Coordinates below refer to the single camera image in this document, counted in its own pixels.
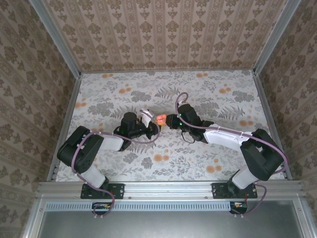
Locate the aluminium base beam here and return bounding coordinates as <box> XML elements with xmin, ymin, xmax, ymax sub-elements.
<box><xmin>36</xmin><ymin>180</ymin><xmax>305</xmax><ymax>200</ymax></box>

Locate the aluminium side rail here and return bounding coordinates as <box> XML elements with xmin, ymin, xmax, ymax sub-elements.
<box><xmin>252</xmin><ymin>71</ymin><xmax>293</xmax><ymax>180</ymax></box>
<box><xmin>47</xmin><ymin>74</ymin><xmax>82</xmax><ymax>181</ymax></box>

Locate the aluminium back rail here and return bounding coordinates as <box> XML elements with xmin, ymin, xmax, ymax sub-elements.
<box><xmin>80</xmin><ymin>69</ymin><xmax>256</xmax><ymax>74</ymax></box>

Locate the black electronics box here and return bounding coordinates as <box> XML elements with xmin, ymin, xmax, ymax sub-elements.
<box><xmin>92</xmin><ymin>202</ymin><xmax>112</xmax><ymax>215</ymax></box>
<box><xmin>229</xmin><ymin>201</ymin><xmax>248</xmax><ymax>214</ymax></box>

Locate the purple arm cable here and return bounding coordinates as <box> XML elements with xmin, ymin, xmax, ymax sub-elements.
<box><xmin>70</xmin><ymin>115</ymin><xmax>161</xmax><ymax>220</ymax></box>
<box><xmin>175</xmin><ymin>92</ymin><xmax>289</xmax><ymax>219</ymax></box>

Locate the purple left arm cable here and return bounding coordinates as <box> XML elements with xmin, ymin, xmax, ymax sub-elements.
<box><xmin>70</xmin><ymin>115</ymin><xmax>161</xmax><ymax>220</ymax></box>

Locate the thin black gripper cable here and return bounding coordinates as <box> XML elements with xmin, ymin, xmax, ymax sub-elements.
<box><xmin>180</xmin><ymin>130</ymin><xmax>197</xmax><ymax>144</ymax></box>

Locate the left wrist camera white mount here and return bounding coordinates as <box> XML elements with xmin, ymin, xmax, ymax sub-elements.
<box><xmin>140</xmin><ymin>109</ymin><xmax>156</xmax><ymax>124</ymax></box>

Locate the grey sheet metal panel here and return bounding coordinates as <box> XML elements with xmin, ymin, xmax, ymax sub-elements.
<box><xmin>21</xmin><ymin>198</ymin><xmax>317</xmax><ymax>238</ymax></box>

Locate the grey slotted cable duct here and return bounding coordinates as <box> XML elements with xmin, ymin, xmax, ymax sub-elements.
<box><xmin>45</xmin><ymin>201</ymin><xmax>246</xmax><ymax>212</ymax></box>

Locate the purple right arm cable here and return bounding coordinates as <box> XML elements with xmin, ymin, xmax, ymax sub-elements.
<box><xmin>175</xmin><ymin>92</ymin><xmax>289</xmax><ymax>219</ymax></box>

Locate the aluminium corner post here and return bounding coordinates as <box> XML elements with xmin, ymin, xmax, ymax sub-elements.
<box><xmin>29</xmin><ymin>0</ymin><xmax>82</xmax><ymax>79</ymax></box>
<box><xmin>253</xmin><ymin>0</ymin><xmax>302</xmax><ymax>75</ymax></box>

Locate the floral patterned table cover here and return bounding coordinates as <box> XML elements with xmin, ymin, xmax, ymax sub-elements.
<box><xmin>55</xmin><ymin>70</ymin><xmax>288</xmax><ymax>181</ymax></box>

